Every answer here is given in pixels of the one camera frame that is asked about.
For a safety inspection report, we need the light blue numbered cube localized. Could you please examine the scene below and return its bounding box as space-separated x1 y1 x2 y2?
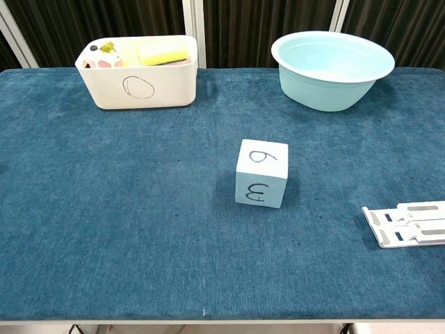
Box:
235 138 290 209

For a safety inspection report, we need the white plastic storage box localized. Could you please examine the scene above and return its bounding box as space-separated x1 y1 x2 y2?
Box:
74 35 199 111

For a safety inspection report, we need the light blue plastic basin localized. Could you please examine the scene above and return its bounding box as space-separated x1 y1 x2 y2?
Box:
270 31 396 113

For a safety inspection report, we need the blue table cloth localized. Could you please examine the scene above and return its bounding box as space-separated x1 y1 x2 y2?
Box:
0 67 445 321

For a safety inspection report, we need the yellow sponge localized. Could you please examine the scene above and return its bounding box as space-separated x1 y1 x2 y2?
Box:
137 44 189 67

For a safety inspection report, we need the black pleated curtain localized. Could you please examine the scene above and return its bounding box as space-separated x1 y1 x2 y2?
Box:
202 0 340 69
1 0 185 69
0 31 20 70
342 0 445 69

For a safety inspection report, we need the white folding stand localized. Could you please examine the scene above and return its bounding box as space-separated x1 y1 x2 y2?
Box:
361 200 445 249

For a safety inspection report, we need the white upright frame post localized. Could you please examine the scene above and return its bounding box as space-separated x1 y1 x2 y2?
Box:
182 0 208 70

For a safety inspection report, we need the white slanted frame post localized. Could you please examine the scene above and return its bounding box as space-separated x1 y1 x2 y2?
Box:
0 6 39 69
328 0 350 34

